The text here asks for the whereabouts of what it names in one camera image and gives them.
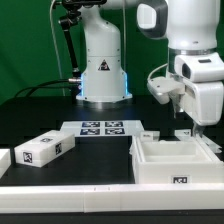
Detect white marker base plate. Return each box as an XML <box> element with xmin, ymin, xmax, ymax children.
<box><xmin>61</xmin><ymin>120</ymin><xmax>144</xmax><ymax>137</ymax></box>

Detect white cabinet body box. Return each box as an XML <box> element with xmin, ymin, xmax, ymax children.
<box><xmin>130</xmin><ymin>137</ymin><xmax>224</xmax><ymax>184</ymax></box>

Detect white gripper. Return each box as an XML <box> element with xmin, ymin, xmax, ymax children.
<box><xmin>167</xmin><ymin>52</ymin><xmax>224</xmax><ymax>137</ymax></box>

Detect white front fence rail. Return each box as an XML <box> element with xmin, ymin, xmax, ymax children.
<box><xmin>0</xmin><ymin>183</ymin><xmax>224</xmax><ymax>213</ymax></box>

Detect black cable bundle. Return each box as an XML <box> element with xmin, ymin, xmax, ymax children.
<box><xmin>13</xmin><ymin>79</ymin><xmax>83</xmax><ymax>98</ymax></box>

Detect white left fence piece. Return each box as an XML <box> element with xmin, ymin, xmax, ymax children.
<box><xmin>0</xmin><ymin>149</ymin><xmax>11</xmax><ymax>178</ymax></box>

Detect white cabinet top block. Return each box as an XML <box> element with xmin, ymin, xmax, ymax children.
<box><xmin>14</xmin><ymin>130</ymin><xmax>75</xmax><ymax>167</ymax></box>

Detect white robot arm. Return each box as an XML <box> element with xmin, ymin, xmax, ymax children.
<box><xmin>81</xmin><ymin>0</ymin><xmax>224</xmax><ymax>134</ymax></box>

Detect white cabinet door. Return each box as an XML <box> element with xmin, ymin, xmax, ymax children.
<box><xmin>140</xmin><ymin>131</ymin><xmax>160</xmax><ymax>141</ymax></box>
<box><xmin>173</xmin><ymin>128</ymin><xmax>222</xmax><ymax>154</ymax></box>

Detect grey hanging cable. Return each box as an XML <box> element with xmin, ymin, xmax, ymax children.
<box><xmin>49</xmin><ymin>0</ymin><xmax>67</xmax><ymax>98</ymax></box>

